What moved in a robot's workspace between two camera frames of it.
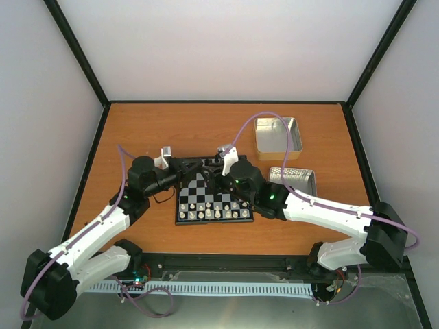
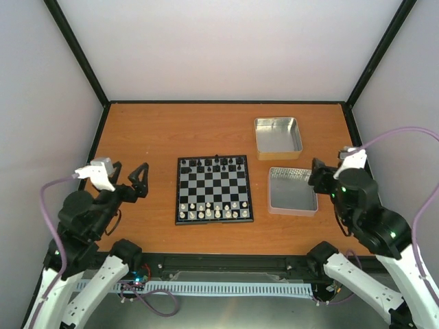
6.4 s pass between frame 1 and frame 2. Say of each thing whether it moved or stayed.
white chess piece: stayed
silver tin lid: stayed
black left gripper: moved
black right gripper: moved
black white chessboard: stayed
